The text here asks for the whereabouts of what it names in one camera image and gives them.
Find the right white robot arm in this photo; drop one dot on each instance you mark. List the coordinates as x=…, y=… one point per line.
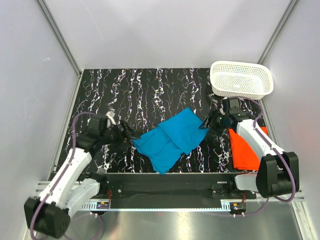
x=278, y=172

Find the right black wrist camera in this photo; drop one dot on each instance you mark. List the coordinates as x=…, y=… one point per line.
x=231, y=106

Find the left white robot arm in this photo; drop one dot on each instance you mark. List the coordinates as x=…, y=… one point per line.
x=50, y=212

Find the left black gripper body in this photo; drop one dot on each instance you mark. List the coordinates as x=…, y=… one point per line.
x=113, y=136

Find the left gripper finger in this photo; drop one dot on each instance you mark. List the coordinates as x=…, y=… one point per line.
x=126, y=128
x=131, y=136

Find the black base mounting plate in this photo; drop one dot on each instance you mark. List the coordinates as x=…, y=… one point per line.
x=192, y=192

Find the folded orange t shirt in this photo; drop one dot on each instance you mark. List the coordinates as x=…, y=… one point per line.
x=243, y=157

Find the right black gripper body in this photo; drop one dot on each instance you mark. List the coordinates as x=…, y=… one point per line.
x=220, y=124

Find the blue t shirt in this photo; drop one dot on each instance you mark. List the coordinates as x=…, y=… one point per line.
x=165, y=144

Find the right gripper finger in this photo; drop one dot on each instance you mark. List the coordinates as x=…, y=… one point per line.
x=212, y=117
x=207, y=124

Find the white plastic basket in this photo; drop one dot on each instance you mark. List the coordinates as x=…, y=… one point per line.
x=240, y=79

